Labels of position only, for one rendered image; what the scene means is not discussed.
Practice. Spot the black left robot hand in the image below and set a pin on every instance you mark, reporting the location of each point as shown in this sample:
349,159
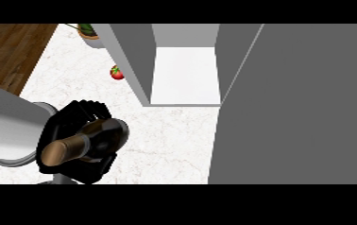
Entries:
61,121

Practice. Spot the dark brown wine bottle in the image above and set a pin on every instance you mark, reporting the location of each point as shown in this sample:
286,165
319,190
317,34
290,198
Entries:
70,145

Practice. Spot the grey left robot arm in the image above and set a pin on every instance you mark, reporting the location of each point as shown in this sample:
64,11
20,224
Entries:
19,124

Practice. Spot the grey open cabinet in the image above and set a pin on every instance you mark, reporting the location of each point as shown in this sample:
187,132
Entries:
187,77

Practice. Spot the potted green plant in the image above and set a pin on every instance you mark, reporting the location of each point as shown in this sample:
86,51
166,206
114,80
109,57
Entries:
89,33

